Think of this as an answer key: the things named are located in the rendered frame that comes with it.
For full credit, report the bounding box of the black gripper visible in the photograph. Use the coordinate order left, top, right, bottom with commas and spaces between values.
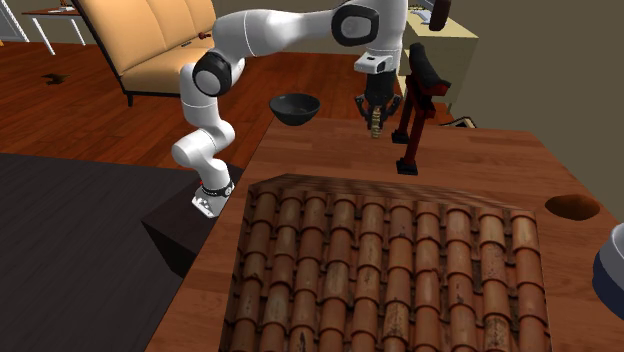
354, 69, 404, 131

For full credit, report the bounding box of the small tan ridged object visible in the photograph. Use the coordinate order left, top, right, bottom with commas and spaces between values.
369, 108, 383, 140

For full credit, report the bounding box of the dark red black tall figure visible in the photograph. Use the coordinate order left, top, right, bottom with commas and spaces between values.
391, 42, 453, 177

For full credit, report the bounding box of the beige cabinet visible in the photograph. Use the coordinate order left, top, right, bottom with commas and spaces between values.
395, 0, 480, 114

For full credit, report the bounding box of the black bowl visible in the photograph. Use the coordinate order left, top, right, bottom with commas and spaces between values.
268, 92, 322, 127

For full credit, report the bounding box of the roof tile patterned box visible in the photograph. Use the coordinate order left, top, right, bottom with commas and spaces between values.
219, 172, 555, 352

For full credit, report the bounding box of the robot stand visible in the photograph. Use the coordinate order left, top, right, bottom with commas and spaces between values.
140, 163, 246, 280

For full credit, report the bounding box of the orange sofa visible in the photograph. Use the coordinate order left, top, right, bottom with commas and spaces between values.
71, 0, 219, 107

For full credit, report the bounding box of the grey and blue bowl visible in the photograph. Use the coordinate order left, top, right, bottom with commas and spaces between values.
592, 223, 624, 308

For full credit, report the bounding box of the small dark object on floor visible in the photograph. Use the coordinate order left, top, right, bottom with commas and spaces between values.
41, 72, 72, 87

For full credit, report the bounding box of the dark grey rug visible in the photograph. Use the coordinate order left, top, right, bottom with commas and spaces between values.
0, 152, 199, 352

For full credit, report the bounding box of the white side table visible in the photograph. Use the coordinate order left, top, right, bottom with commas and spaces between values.
20, 4, 88, 57

